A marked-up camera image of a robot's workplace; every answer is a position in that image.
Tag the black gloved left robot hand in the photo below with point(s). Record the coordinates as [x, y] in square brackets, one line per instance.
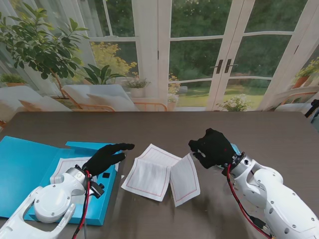
[104, 159]

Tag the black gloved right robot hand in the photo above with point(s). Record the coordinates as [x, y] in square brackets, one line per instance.
[214, 149]

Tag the white peeled label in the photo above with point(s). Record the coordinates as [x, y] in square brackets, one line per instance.
[117, 167]

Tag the blue label roll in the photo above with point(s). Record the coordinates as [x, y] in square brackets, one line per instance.
[235, 148]

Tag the blue file box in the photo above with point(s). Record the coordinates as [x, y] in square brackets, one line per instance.
[25, 159]

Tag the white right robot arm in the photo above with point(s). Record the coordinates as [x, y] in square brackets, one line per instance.
[274, 196]

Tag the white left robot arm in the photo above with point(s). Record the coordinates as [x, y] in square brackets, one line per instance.
[49, 201]

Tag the printed garden window backdrop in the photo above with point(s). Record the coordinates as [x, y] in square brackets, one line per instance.
[194, 49]

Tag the black stand equipment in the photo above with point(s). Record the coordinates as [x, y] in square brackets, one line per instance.
[313, 109]

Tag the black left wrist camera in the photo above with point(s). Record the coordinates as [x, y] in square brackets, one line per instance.
[97, 189]

